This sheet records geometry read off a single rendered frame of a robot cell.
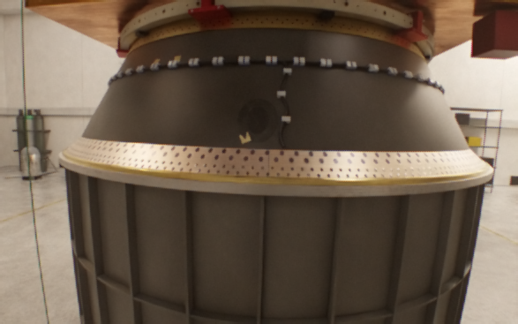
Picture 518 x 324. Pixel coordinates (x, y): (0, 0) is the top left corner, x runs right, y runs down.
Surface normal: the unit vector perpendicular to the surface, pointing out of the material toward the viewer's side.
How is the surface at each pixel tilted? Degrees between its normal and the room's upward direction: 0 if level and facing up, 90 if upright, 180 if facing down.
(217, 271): 90
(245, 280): 90
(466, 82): 90
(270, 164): 43
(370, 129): 62
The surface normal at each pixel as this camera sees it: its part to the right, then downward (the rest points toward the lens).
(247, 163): -0.04, -0.64
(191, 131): -0.22, -0.36
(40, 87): -0.07, 0.13
